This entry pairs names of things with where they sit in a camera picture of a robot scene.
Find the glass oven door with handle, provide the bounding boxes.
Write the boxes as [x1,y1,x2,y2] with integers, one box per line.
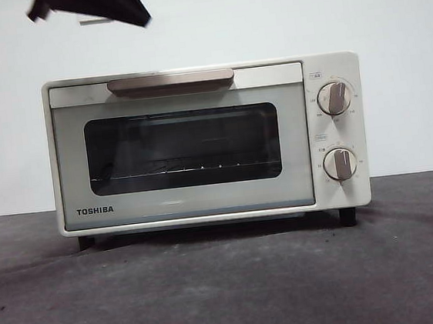
[48,59,318,232]

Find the cream Toshiba toaster oven body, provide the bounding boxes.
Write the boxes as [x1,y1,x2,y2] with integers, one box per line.
[40,48,378,258]

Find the cream temperature knob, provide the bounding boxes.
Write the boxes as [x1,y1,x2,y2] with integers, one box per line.
[315,80,354,117]

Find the cream timer knob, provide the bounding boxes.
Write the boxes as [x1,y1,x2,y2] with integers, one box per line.
[322,145,361,183]

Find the white wall socket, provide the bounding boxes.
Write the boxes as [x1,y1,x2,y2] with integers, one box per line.
[78,13,114,26]

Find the metal wire oven rack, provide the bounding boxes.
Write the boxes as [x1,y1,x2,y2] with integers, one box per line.
[90,158,268,184]

